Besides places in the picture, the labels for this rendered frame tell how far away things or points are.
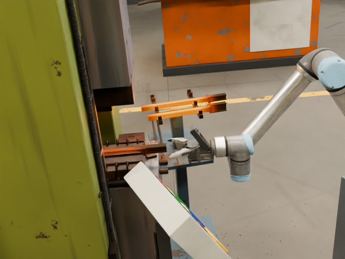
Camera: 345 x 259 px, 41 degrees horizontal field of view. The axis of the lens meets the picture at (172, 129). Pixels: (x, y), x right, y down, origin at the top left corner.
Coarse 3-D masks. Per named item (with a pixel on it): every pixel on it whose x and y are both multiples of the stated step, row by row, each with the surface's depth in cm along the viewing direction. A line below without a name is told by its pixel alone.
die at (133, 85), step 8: (104, 88) 171; (112, 88) 171; (120, 88) 172; (128, 88) 172; (96, 96) 173; (104, 96) 173; (112, 96) 173; (120, 96) 173; (128, 96) 173; (96, 104) 174; (104, 104) 174; (112, 104) 174; (120, 104) 175; (128, 104) 175
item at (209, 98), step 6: (210, 96) 246; (216, 96) 246; (222, 96) 246; (168, 102) 244; (174, 102) 244; (180, 102) 243; (186, 102) 244; (192, 102) 245; (198, 102) 245; (210, 102) 246; (144, 108) 241; (150, 108) 242
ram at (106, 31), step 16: (80, 0) 151; (96, 0) 151; (112, 0) 151; (80, 16) 154; (96, 16) 154; (112, 16) 154; (96, 32) 156; (112, 32) 156; (128, 32) 177; (96, 48) 159; (112, 48) 159; (128, 48) 171; (96, 64) 162; (112, 64) 162; (128, 64) 165; (96, 80) 164; (112, 80) 165; (128, 80) 165
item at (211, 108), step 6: (222, 102) 236; (192, 108) 235; (198, 108) 235; (204, 108) 234; (210, 108) 234; (216, 108) 236; (222, 108) 237; (150, 114) 233; (156, 114) 233; (162, 114) 232; (168, 114) 232; (174, 114) 232; (180, 114) 233; (186, 114) 234; (150, 120) 232
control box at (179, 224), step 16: (128, 176) 149; (144, 176) 145; (144, 192) 140; (160, 192) 136; (160, 208) 132; (176, 208) 129; (160, 224) 128; (176, 224) 125; (192, 224) 126; (176, 240) 125; (192, 240) 128; (208, 240) 131; (192, 256) 131; (208, 256) 134; (224, 256) 137
